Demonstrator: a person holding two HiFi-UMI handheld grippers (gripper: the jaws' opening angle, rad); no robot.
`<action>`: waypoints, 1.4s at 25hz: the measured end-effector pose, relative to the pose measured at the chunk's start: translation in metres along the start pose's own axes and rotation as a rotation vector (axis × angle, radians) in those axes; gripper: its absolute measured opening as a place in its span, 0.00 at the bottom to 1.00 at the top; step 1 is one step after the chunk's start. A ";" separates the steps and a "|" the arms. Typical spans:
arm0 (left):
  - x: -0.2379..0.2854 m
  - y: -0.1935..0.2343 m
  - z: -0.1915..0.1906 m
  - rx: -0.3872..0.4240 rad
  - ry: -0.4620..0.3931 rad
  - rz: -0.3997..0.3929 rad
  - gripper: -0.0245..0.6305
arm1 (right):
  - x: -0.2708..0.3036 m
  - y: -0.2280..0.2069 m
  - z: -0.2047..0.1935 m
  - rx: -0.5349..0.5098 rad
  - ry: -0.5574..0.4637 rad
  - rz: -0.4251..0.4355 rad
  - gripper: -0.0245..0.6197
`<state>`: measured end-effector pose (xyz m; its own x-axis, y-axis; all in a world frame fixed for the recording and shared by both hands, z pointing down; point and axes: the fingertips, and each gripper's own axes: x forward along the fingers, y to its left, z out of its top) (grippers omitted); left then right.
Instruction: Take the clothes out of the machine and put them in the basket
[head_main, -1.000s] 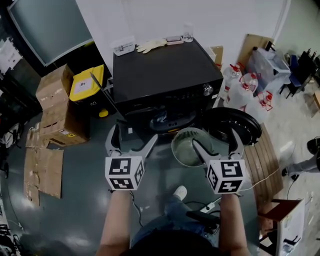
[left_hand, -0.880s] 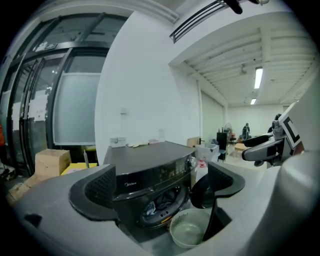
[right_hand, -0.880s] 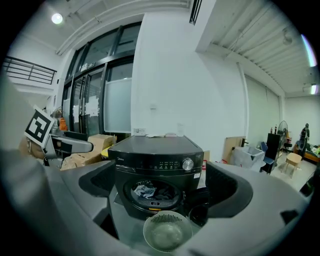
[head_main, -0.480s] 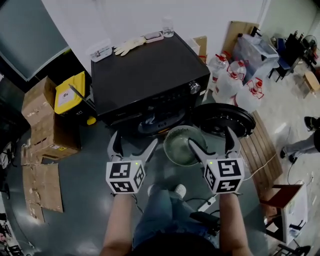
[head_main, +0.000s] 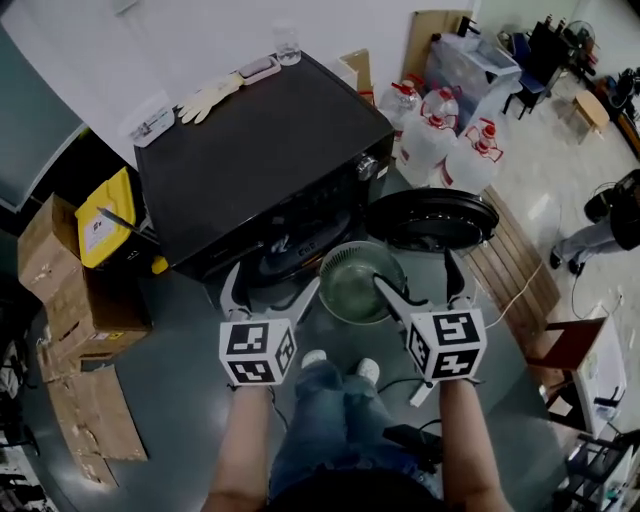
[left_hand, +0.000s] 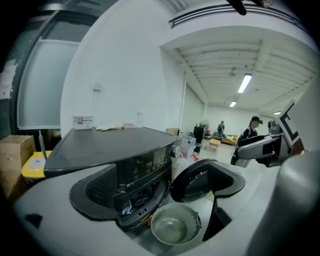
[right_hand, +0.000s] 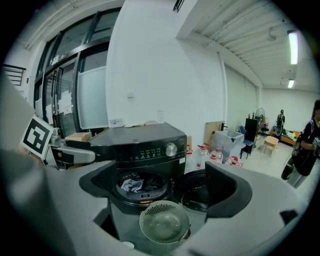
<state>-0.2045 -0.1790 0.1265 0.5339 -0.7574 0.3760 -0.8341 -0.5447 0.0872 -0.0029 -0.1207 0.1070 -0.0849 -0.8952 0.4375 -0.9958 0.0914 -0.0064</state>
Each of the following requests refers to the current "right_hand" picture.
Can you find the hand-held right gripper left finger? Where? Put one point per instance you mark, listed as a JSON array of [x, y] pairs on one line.
[[75, 200]]

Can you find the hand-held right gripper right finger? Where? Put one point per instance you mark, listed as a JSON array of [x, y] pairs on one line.
[[250, 225]]

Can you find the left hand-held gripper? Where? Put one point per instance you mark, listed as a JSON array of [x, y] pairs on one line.
[[36, 136]]

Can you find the blue checked clothes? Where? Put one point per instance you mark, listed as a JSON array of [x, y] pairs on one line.
[[131, 186]]

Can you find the black washing machine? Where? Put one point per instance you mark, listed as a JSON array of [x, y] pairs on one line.
[[140, 140]]

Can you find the dark grey garment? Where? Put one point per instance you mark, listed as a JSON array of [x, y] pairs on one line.
[[152, 186]]

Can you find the pale green laundry basket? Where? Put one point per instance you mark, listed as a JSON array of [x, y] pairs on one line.
[[162, 222]]

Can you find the round black washing machine door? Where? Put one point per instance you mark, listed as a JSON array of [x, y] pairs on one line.
[[195, 192]]

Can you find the white plastic bin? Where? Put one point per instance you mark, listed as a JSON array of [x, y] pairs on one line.
[[227, 145]]

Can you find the small cardboard box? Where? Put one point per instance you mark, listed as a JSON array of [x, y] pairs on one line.
[[78, 137]]

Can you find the large white paper notice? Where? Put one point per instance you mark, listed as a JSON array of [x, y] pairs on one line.
[[65, 103]]

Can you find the group of clear water jugs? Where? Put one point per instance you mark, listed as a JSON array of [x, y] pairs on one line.
[[215, 156]]

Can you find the blue chair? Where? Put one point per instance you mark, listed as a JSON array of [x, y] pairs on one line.
[[246, 145]]

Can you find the small wooden stool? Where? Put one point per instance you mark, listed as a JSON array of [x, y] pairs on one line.
[[271, 141]]

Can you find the black cabinet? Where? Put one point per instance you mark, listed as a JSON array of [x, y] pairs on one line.
[[252, 130]]

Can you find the standing fan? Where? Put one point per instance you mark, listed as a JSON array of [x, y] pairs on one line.
[[260, 115]]

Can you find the ceiling light tube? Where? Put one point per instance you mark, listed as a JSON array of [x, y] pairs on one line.
[[291, 83], [293, 47]]

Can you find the cardboard sheet against wall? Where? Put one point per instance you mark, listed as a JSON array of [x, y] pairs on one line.
[[213, 128]]

